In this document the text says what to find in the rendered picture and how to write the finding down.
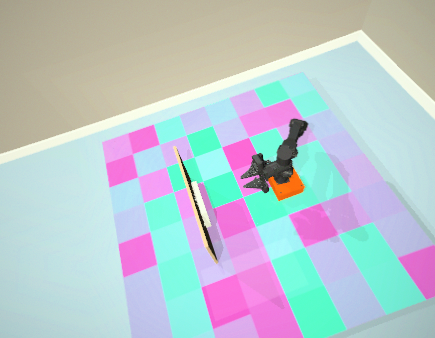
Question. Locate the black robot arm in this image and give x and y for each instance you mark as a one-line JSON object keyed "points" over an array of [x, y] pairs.
{"points": [[287, 150]]}

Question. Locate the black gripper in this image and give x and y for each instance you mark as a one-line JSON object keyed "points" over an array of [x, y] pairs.
{"points": [[267, 171]]}

